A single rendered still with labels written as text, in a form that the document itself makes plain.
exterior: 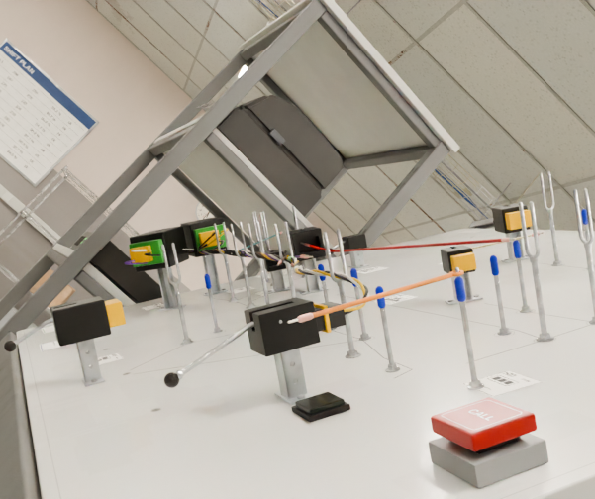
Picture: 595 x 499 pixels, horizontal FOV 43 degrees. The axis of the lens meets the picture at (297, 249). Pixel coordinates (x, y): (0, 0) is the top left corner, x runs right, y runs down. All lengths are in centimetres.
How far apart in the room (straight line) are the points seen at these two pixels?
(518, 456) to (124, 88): 806
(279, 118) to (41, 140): 662
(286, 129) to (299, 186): 14
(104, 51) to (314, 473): 811
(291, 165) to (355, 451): 126
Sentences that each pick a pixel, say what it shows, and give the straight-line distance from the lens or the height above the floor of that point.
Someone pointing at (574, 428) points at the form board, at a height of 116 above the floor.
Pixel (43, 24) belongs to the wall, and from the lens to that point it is 867.
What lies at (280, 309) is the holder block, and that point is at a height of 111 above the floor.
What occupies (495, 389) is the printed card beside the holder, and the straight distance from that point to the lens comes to 68.
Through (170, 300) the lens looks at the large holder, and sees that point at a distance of 142.
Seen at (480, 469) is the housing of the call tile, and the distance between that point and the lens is 50.
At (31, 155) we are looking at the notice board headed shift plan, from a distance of 829.
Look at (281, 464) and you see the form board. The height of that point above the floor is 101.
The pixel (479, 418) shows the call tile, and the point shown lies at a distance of 52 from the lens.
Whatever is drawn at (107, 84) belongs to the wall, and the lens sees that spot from 847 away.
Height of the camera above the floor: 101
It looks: 13 degrees up
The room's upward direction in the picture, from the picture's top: 41 degrees clockwise
